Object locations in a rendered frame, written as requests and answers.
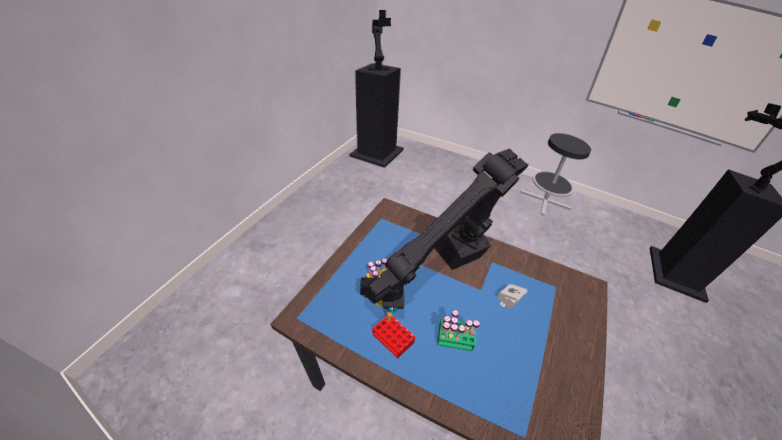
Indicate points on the red rack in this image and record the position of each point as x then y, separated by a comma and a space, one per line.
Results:
390, 339

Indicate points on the green tube rack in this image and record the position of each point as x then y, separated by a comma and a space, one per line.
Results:
464, 339

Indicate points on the blue bench mat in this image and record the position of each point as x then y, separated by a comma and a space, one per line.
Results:
497, 381

